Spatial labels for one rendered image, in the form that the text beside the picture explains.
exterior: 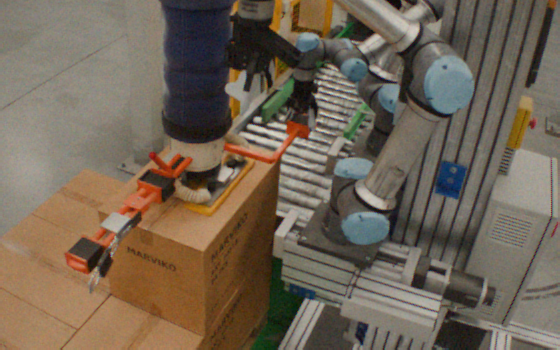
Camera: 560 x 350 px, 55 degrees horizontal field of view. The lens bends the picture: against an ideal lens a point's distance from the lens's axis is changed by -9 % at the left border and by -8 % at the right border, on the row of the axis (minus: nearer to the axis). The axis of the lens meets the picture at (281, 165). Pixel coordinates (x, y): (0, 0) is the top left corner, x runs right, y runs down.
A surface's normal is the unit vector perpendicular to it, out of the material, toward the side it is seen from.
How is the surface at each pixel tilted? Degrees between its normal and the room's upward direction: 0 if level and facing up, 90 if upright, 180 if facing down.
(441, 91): 83
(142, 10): 90
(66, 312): 0
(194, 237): 0
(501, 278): 90
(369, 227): 97
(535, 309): 0
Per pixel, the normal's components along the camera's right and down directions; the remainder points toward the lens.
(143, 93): -0.40, 0.49
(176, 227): 0.07, -0.82
